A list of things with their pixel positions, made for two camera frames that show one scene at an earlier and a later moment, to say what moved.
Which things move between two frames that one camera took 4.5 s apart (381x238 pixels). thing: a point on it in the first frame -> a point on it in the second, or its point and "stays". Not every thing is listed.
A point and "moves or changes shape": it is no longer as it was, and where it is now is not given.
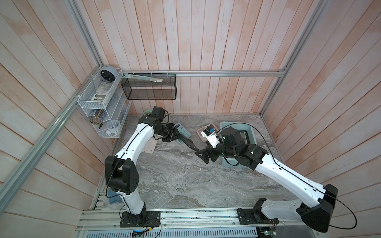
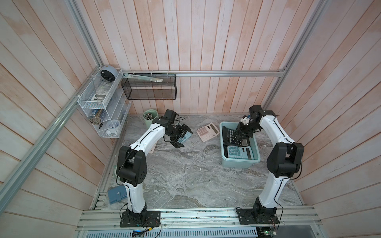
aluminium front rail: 287,217 stays
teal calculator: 183,131 stays
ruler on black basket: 142,78 stays
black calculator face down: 188,142 moves or changes shape
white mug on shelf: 113,126 stays
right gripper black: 210,150 -> 239,130
